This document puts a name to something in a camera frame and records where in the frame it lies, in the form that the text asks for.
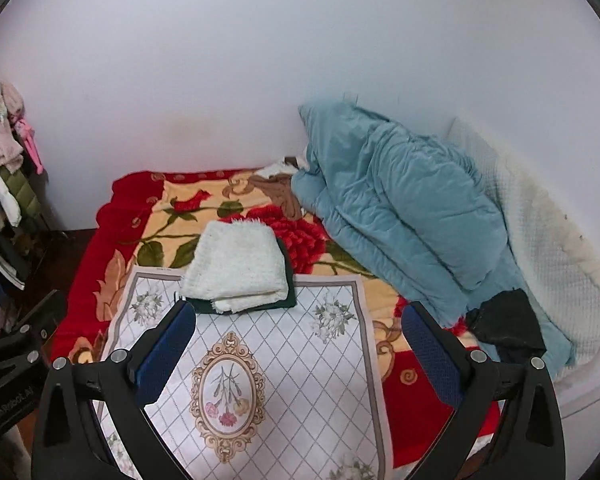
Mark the white knit cardigan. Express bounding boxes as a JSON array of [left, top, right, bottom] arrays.
[[181, 220, 286, 310]]

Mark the clothes rack with garments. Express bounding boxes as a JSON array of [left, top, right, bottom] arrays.
[[0, 81, 48, 290]]

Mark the black cloth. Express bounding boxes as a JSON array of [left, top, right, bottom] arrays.
[[465, 288, 546, 364]]

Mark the red floral blanket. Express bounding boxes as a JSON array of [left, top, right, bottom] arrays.
[[52, 170, 452, 466]]

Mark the white textured pillow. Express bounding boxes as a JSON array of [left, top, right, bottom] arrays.
[[448, 118, 600, 370]]

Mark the folded dark green sweater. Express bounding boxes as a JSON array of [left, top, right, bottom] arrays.
[[187, 237, 297, 315]]

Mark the light blue quilt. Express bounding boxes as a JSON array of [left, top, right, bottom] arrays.
[[290, 98, 577, 376]]

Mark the brown cloth on bed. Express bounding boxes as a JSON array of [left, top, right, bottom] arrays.
[[248, 156, 306, 221]]

